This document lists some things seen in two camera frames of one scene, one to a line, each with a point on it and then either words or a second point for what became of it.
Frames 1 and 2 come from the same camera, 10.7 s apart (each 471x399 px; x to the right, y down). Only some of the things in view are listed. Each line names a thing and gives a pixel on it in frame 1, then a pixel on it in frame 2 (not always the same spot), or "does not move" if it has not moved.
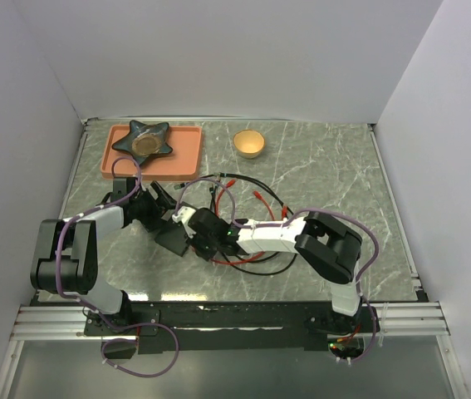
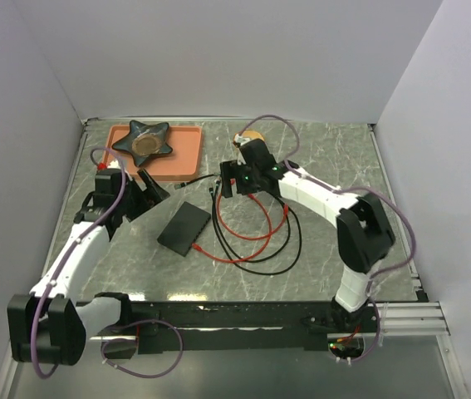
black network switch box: x=174 y=236 does not move
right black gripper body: x=206 y=248 → x=247 y=180
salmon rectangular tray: x=183 y=162 does not move
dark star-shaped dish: x=144 y=142 does not move
